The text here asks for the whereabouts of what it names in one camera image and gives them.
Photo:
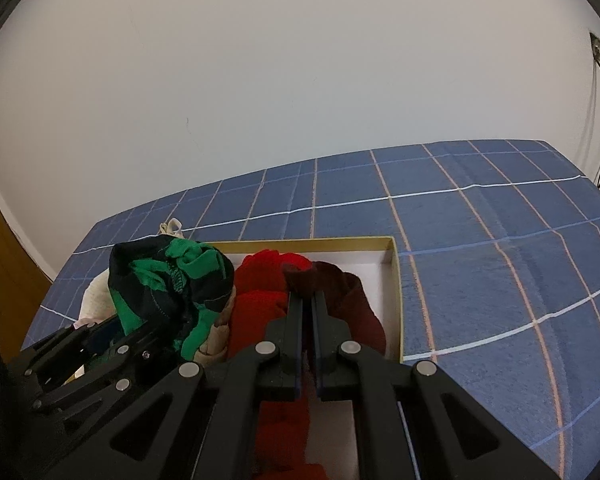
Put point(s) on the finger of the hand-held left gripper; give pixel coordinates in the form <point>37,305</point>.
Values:
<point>95,335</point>
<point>130,360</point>

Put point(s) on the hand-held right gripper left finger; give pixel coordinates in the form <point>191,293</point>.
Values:
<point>295,340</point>

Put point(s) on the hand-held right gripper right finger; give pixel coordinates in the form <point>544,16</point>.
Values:
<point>322,340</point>

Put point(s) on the white dotted underwear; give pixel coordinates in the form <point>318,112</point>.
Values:
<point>97,300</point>

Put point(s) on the maroon underwear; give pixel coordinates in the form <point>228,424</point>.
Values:
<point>350,300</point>

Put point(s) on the red underwear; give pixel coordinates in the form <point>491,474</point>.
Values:
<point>255,300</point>

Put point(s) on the green and black underwear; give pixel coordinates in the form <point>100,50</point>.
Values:
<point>145,280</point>

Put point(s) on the beige leopard underwear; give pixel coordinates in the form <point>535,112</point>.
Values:
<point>215,342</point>

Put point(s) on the gold-rimmed white box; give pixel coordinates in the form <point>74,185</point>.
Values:
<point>375,265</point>

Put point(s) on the blue plaid cloth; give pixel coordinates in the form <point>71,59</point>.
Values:
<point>480,240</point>

